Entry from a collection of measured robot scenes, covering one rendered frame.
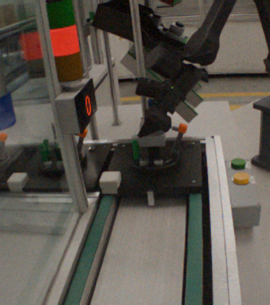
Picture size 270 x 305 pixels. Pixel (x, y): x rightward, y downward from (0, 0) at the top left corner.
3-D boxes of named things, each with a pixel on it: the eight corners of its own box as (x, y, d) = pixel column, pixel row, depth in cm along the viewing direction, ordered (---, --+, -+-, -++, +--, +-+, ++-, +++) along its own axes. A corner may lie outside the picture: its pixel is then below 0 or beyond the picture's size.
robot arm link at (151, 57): (200, 47, 86) (163, 22, 79) (219, 52, 79) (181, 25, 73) (178, 86, 88) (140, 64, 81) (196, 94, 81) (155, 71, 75)
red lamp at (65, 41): (82, 48, 66) (79, 23, 64) (75, 54, 62) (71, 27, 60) (58, 51, 67) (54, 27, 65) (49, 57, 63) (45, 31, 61)
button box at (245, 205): (248, 178, 95) (249, 157, 93) (259, 227, 77) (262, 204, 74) (223, 178, 97) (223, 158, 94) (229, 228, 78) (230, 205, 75)
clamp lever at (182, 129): (178, 150, 93) (187, 124, 90) (178, 154, 92) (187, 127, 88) (164, 146, 93) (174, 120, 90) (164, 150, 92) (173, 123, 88)
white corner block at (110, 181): (123, 184, 90) (121, 170, 88) (119, 195, 86) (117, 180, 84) (104, 184, 91) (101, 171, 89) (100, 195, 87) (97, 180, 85)
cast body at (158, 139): (166, 138, 93) (163, 113, 90) (165, 146, 90) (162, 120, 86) (133, 139, 95) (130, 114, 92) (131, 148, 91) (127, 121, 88)
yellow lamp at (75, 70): (86, 73, 69) (82, 48, 66) (79, 80, 64) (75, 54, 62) (62, 75, 69) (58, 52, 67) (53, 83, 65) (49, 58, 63)
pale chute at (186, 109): (195, 108, 121) (204, 99, 118) (188, 124, 110) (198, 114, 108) (132, 52, 118) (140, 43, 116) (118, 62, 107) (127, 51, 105)
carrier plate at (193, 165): (200, 146, 104) (200, 139, 103) (202, 193, 83) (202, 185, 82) (118, 149, 108) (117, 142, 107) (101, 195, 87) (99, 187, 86)
